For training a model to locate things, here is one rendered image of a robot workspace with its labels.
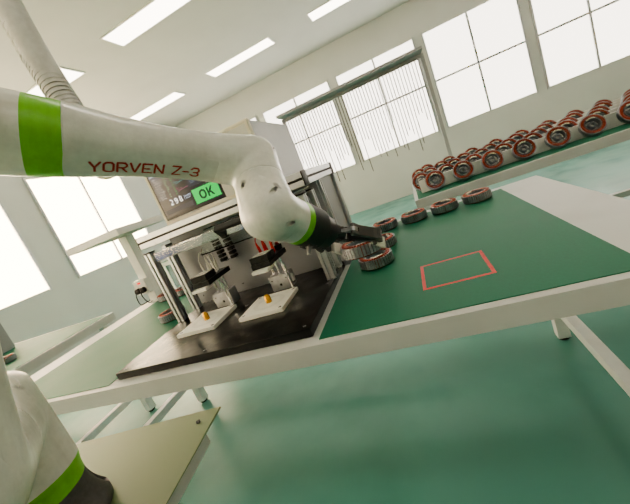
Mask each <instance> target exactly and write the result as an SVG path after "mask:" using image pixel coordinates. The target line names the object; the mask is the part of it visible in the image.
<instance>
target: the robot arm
mask: <svg viewBox="0 0 630 504"><path fill-rule="evenodd" d="M0 176H22V177H158V178H174V179H187V180H197V181H205V182H212V183H219V184H225V185H231V186H233V188H234V190H235V194H236V199H237V204H238V209H239V216H240V220H241V223H242V225H243V227H244V228H245V230H246V231H247V232H248V233H249V234H250V235H251V236H253V237H254V238H256V239H258V240H261V241H270V242H272V241H280V242H286V243H290V244H293V245H297V246H300V248H303V249H306V250H307V255H312V253H311V250H312V249H316V250H317V251H318V252H320V253H323V252H324V250H326V251H327V252H330V251H331V252H333V253H336V254H339V255H342V253H341V250H340V248H341V247H342V245H343V244H340V243H339V242H350V241H368V242H371V244H373V245H376V246H378V247H381V248H386V243H385V237H383V236H382V230H381V229H379V228H374V227H368V226H363V225H358V224H356V223H350V227H343V226H340V225H338V224H337V223H336V221H335V220H334V219H333V218H331V217H329V215H328V214H327V212H326V211H324V210H323V209H321V208H318V207H316V206H314V205H312V204H310V203H308V202H305V201H303V200H301V199H299V198H297V197H296V196H295V195H293V193H292V192H291V190H290V188H289V186H288V184H287V182H286V180H285V178H284V175H283V173H282V170H281V166H280V163H279V159H278V156H277V153H276V150H275V148H274V147H273V146H272V144H271V143H270V142H269V141H268V140H266V139H265V138H263V137H261V136H258V135H253V134H230V133H215V132H205V131H197V130H190V129H184V128H177V127H171V126H166V125H160V124H154V123H150V122H145V121H140V120H136V119H131V118H127V117H123V116H119V115H115V114H111V113H107V112H103V111H100V110H96V109H92V108H88V107H84V106H80V105H76V104H72V103H68V102H64V101H60V100H56V99H52V98H47V97H43V96H39V95H34V94H30V93H25V92H21V91H16V90H11V89H6V88H2V87H0ZM346 233H347V239H345V238H346ZM113 493H114V489H113V486H112V484H111V482H110V481H109V479H108V478H107V477H105V476H101V475H98V474H95V473H93V472H92V471H90V470H89V469H88V468H87V467H86V466H85V464H84V463H83V461H82V459H81V457H80V452H79V449H78V447H77V445H76V444H75V442H74V441H73V439H72V437H71V436H70V434H69V433H68V431H67V430H66V428H65V427H64V425H63V424H62V422H61V421H60V419H59V418H58V416H57V415H56V413H55V412H54V410H53V409H52V407H51V406H50V404H49V403H48V401H47V400H46V398H45V397H44V395H43V394H42V392H41V391H40V389H39V388H38V386H37V385H36V384H35V382H34V381H33V379H32V378H31V377H30V376H29V375H28V374H27V373H25V372H22V371H7V370H6V366H5V361H4V357H3V353H2V348H1V343H0V504H110V503H111V501H112V498H113Z"/></svg>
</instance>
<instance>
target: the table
mask: <svg viewBox="0 0 630 504"><path fill-rule="evenodd" d="M620 100H621V101H620V107H619V108H618V110H617V112H616V117H617V118H618V120H619V121H621V122H623V123H626V124H623V125H620V126H617V127H614V128H611V129H609V130H606V131H604V129H605V128H606V126H607V120H606V118H605V117H604V115H607V114H610V112H609V111H608V110H611V109H610V108H609V107H610V106H613V104H612V103H613V102H611V101H610V100H609V99H602V100H598V101H597V102H595V103H594V105H593V106H592V108H591V109H590V110H589V111H588V113H587V115H586V116H585V117H583V115H582V114H584V113H585V112H584V111H583V112H582V110H579V109H575V110H571V111H569V112H568V113H567V114H566V116H565V117H564V118H563V119H561V120H560V121H559V122H558V123H557V122H556V121H554V120H551V119H549V120H545V121H543V122H541V124H540V125H538V126H536V128H534V129H533V130H531V131H530V132H529V131H528V130H525V129H521V130H518V131H516V132H514V134H512V135H510V136H509V137H508V138H507V139H504V140H502V139H500V138H499V139H498V138H496V139H493V140H491V141H490V142H489V143H488V144H485V145H484V146H483V147H482V148H479V149H478V148H476V147H473V148H472V147H470V148H468V149H467V150H466V151H465V152H463V153H460V154H459V155H458V156H457V157H454V156H448V157H447V156H446V157H444V158H443V160H441V161H438V162H437V163H436V164H435V165H434V166H433V165H432V164H424V165H423V166H422V167H421V168H419V169H417V170H415V171H414V172H413V174H412V188H413V193H414V198H415V203H416V206H417V209H418V208H423V207H424V208H426V211H427V210H430V206H431V205H432V204H434V203H436V202H438V201H441V200H444V199H448V198H453V197H456V196H460V195H463V194H465V193H466V192H468V191H472V190H474V189H475V190H476V189H478V188H482V187H487V186H490V185H493V184H496V183H499V182H502V181H505V180H508V179H511V178H514V177H518V176H521V175H524V174H527V173H530V172H533V171H536V170H539V169H542V168H545V167H548V166H551V165H554V164H557V163H560V162H563V161H566V160H569V159H572V158H576V157H579V156H582V155H585V154H588V153H591V152H594V151H597V150H600V149H603V148H606V147H609V146H612V145H615V144H618V143H621V142H624V141H627V140H630V109H628V110H627V111H625V110H626V109H627V108H630V89H628V90H627V91H625V92H624V93H623V95H622V96H621V98H620ZM611 104H612V105H611ZM580 117H583V118H582V119H581V121H580V123H579V124H577V121H579V120H578V119H577V118H580ZM593 121H594V122H593ZM588 122H590V123H589V124H588V125H587V126H585V124H586V123H588ZM556 123H557V125H556V126H555V127H554V126H553V124H556ZM576 125H578V131H579V132H580V134H581V135H582V134H583V136H584V135H585V136H586V137H585V138H582V139H579V140H576V141H573V142H571V143H568V142H569V141H570V139H571V133H570V132H571V131H570V130H568V128H569V127H573V126H576ZM590 125H594V126H590ZM552 127H553V128H552ZM596 127H598V128H597V129H595V128H596ZM549 128H551V129H550V130H548V131H547V129H549ZM593 129H594V130H593ZM544 133H546V135H545V137H544V140H545V141H544V142H545V144H546V145H547V146H548V147H550V148H552V149H550V150H547V151H544V152H541V153H538V154H535V155H534V153H535V151H536V148H537V145H536V143H535V141H533V140H535V139H539V138H542V137H543V136H542V134H544ZM555 133H556V135H554V136H553V137H552V135H553V134H555ZM559 133H560V134H559ZM526 134H527V135H526ZM561 134H562V135H563V137H562V135H561ZM524 135H525V136H524ZM556 136H558V137H559V139H557V138H556ZM518 139H519V140H518ZM552 139H553V140H554V141H555V142H554V141H553V140H552ZM561 139H563V140H562V141H561V142H558V141H560V140H561ZM567 143H568V144H567ZM513 144H514V145H513ZM521 145H522V147H521V148H520V149H518V147H519V146H521ZM524 145H527V146H528V147H529V148H528V147H527V146H524ZM511 148H512V150H511V152H512V155H514V157H515V158H516V159H518V161H515V162H512V163H509V164H506V165H503V166H502V164H503V161H504V157H503V156H504V155H503V154H502V151H505V149H507V150H508V149H511ZM522 148H525V149H526V150H522ZM491 149H492V150H491ZM501 149H503V150H501ZM500 150H501V153H500ZM527 150H529V152H528V153H525V152H527ZM519 151H520V152H521V153H520V152H519ZM470 152H471V154H470ZM473 152H474V153H473ZM522 153H523V154H522ZM490 156H492V157H490ZM494 156H495V157H496V158H497V159H498V160H496V159H495V157H494ZM488 157H490V158H489V159H487V158H488ZM462 158H463V159H465V160H463V159H462ZM461 159H462V160H461ZM472 159H473V161H471V160H472ZM476 159H477V160H480V159H481V165H482V167H483V168H484V169H485V170H489V171H486V172H483V173H480V174H477V175H474V176H472V175H473V173H474V165H473V164H472V163H471V162H474V161H476ZM491 159H493V160H494V161H493V162H491V161H490V160H491ZM519 159H520V160H519ZM447 161H448V162H447ZM470 161H471V162H470ZM486 161H488V162H489V163H490V165H489V164H488V163H487V162H486ZM495 162H497V163H496V164H494V163H495ZM453 164H454V165H453ZM492 164H494V165H492ZM462 166H463V167H462ZM460 167H462V168H461V169H460V170H459V168H460ZM465 167H467V168H468V170H467V169H466V168H465ZM438 168H439V169H438ZM448 169H449V170H452V169H453V170H452V171H453V176H454V177H455V178H456V179H457V180H458V179H459V181H456V182H454V183H451V184H448V185H445V186H444V184H445V175H444V173H443V171H444V170H445V171H444V172H446V171H449V170H448ZM462 169H464V170H465V171H464V172H462V171H461V170H462ZM458 171H459V172H460V173H461V174H459V173H458ZM466 172H468V173H467V174H465V173H466ZM463 174H464V175H463ZM433 176H435V177H434V178H433V179H431V178H432V177H433ZM437 176H438V177H439V178H440V180H439V179H438V178H437ZM419 178H421V179H420V180H419V181H421V180H424V179H423V178H425V184H426V186H427V187H428V188H429V189H431V190H430V191H427V192H424V193H422V191H421V188H420V186H419V182H418V179H419ZM434 179H437V181H433V180H434ZM430 181H432V183H434V184H431V183H430ZM438 182H439V183H438ZM436 183H438V184H436ZM435 184H436V185H435ZM608 195H612V196H616V197H620V198H623V197H627V196H630V188H629V189H626V190H622V191H619V192H615V193H612V194H608Z"/></svg>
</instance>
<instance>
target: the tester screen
mask: <svg viewBox="0 0 630 504"><path fill-rule="evenodd" d="M148 179H149V181H150V183H151V185H152V187H153V189H154V191H155V193H156V195H157V197H158V199H159V201H160V203H161V205H162V207H163V209H164V211H165V213H166V211H168V210H170V209H173V208H175V207H177V206H180V205H182V204H184V203H187V202H189V201H191V200H193V202H194V205H192V206H190V207H187V208H185V209H182V210H180V211H178V212H175V213H173V214H171V215H167V213H166V216H167V218H171V217H173V216H176V215H178V214H180V213H183V212H185V211H187V210H190V209H192V208H195V207H197V206H199V205H202V204H204V203H206V202H209V201H211V200H213V199H216V198H218V197H221V196H223V193H222V194H221V195H218V196H216V197H214V198H211V199H209V200H207V201H204V202H202V203H200V204H197V203H196V200H195V198H194V196H193V194H192V192H191V190H193V189H196V188H198V187H200V186H202V185H205V184H207V183H209V182H205V181H202V182H200V183H198V184H195V185H193V186H191V187H189V185H188V183H187V181H186V179H174V178H158V177H148ZM181 194H182V196H183V199H184V202H181V203H179V204H177V205H174V206H172V207H171V205H170V203H169V201H168V200H170V199H172V198H175V197H177V196H179V195H181Z"/></svg>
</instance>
